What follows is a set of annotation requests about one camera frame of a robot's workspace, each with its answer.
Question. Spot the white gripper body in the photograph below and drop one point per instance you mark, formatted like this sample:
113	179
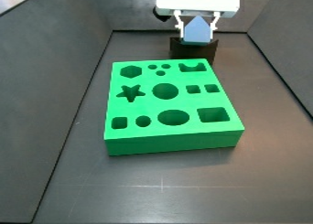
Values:
224	8

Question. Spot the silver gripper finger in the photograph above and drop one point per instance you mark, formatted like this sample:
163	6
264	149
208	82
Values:
180	24
214	21

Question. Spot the blue three prong object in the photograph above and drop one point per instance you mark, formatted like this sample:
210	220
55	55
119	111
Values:
197	32

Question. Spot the green foam shape board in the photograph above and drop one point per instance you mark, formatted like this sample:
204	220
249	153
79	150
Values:
167	106

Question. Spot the black curved fixture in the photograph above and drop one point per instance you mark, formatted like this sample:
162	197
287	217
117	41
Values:
181	51

